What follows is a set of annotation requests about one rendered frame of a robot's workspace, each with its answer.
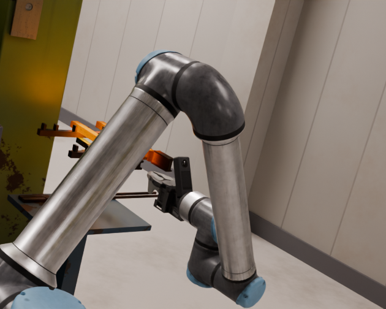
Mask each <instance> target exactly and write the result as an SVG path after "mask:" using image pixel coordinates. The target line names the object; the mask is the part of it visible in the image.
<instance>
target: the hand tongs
mask: <svg viewBox="0 0 386 309"><path fill-rule="evenodd" d="M146 194H149V193H148V192H132V193H116V194H115V195H116V196H114V197H113V199H131V198H148V197H158V194H157V192H155V191H153V193H152V194H154V195H146ZM128 195H136V196H128ZM49 197H50V196H49V195H44V196H42V195H41V194H35V195H19V196H18V198H19V199H20V200H21V201H22V202H23V203H33V202H46V200H47V199H48V198H49Z"/></svg>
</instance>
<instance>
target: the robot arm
mask: <svg viewBox="0 0 386 309"><path fill-rule="evenodd" d="M135 72H136V73H137V75H135V86H134V87H133V89H132V92H131V93H130V95H128V97H127V98H126V100H125V101H124V102H123V103H122V105H121V106H120V107H119V109H118V110H117V111H116V112H115V114H114V115H113V116H112V117H111V118H110V120H109V121H108V123H107V124H106V125H105V126H104V128H103V129H102V130H101V131H100V133H99V134H98V135H97V137H96V138H95V139H94V140H93V142H92V143H91V144H90V146H89V147H88V148H87V149H86V151H85V152H84V153H83V154H82V156H81V157H80V159H79V160H78V161H77V162H76V163H75V165H74V166H73V168H71V170H70V171H69V172H68V174H67V175H66V176H65V177H64V179H63V180H62V181H61V183H60V184H59V185H58V186H57V188H56V189H55V190H54V191H53V193H52V194H51V195H50V197H49V198H48V199H47V200H46V202H45V203H44V204H43V206H42V207H41V208H40V209H39V211H38V212H37V213H36V214H35V216H34V217H33V218H32V220H30V222H29V223H28V225H27V226H26V227H25V228H24V230H23V231H22V232H21V234H20V235H19V236H18V237H17V239H16V240H15V241H14V242H12V243H6V244H2V245H0V309H86V308H85V306H84V305H83V304H81V302H80V301H79V300H78V299H77V298H76V297H74V296H73V295H72V294H69V293H68V292H65V291H62V290H60V289H56V287H57V283H56V272H57V271H58V270H59V268H60V267H61V266H62V264H63V263H64V261H65V260H66V259H67V258H68V257H69V255H70V254H71V252H72V251H73V250H74V248H75V247H76V246H77V245H78V243H79V242H80V240H81V239H82V238H83V237H84V235H85V234H86V233H87V232H88V230H89V229H90V227H91V226H92V225H93V224H94V222H95V221H96V219H98V217H99V216H100V214H101V213H102V212H103V210H104V209H105V208H106V206H107V205H108V204H109V203H110V201H111V200H112V199H113V197H114V196H115V194H116V193H117V192H118V191H119V189H120V188H121V187H122V185H123V184H124V183H125V181H126V180H127V179H128V178H129V176H130V175H131V173H132V172H133V171H134V170H135V168H136V167H137V166H138V165H139V163H140V162H141V160H142V159H143V158H144V157H145V155H146V154H147V152H149V150H150V149H151V147H152V146H153V145H154V143H155V142H156V140H157V139H158V138H159V137H160V136H161V134H162V133H163V132H164V130H165V129H166V127H167V126H168V125H169V124H170V122H172V121H173V120H174V119H175V118H176V116H177V115H178V114H179V113H180V111H182V112H184V113H185V114H186V115H187V117H188V118H189V120H190V121H191V125H192V129H193V133H194V135H195V136H196V137H197V138H198V139H200V140H201V141H202V148H203V155H204V160H205V167H206V174H207V179H208V186H209V191H210V198H209V197H207V196H205V195H204V194H202V193H200V192H198V191H194V192H193V190H192V178H191V167H190V160H189V157H187V156H178V157H174V158H173V166H174V173H175V178H173V177H170V176H168V175H164V174H161V173H159V172H155V171H154V172H152V171H151V172H148V173H147V177H148V193H149V194H152V193H153V191H154V190H156V191H157V192H158V197H157V199H155V201H154V205H153V206H154V207H156V208H157V209H158V210H160V211H161V212H163V213H169V214H171V215H172V216H174V217H175V218H176V219H178V220H180V221H186V222H187V223H189V224H190V225H191V226H193V227H195V228H196V229H197V233H196V235H195V239H194V244H193V247H192V251H191V255H190V258H189V260H188V262H187V270H186V275H187V277H188V279H189V280H190V281H191V282H192V283H194V284H196V285H198V286H200V287H202V288H215V289H217V290H218V291H219V292H221V293H222V294H223V295H225V296H227V297H228V298H229V299H231V300H232V301H234V302H235V303H236V304H237V305H240V306H241V307H243V308H250V307H253V306H254V305H255V304H256V303H257V302H258V301H259V300H260V299H261V298H262V296H263V294H264V292H265V288H266V282H265V280H264V279H263V278H262V277H260V276H258V275H257V269H256V264H255V262H254V252H253V247H252V237H251V227H250V221H249V211H248V201H247V195H246V185H245V179H244V169H243V160H242V154H241V143H240V134H241V133H242V132H243V131H244V128H245V120H244V113H243V109H242V106H241V104H240V101H239V99H238V97H237V95H236V93H235V92H234V90H233V88H232V87H231V86H230V84H229V83H228V81H227V80H226V79H225V78H224V77H223V76H222V75H221V74H220V73H219V72H218V71H217V70H216V69H215V68H213V67H212V66H210V65H208V64H206V63H201V62H200V61H197V60H194V59H192V58H188V57H187V56H184V55H182V54H181V53H178V52H176V51H169V50H156V51H152V52H151V53H149V54H147V55H146V56H145V57H144V58H143V59H142V60H141V61H140V63H139V65H138V66H137V69H136V71H135ZM157 206H158V207H157ZM159 207H160V208H161V209H160V208H159Z"/></svg>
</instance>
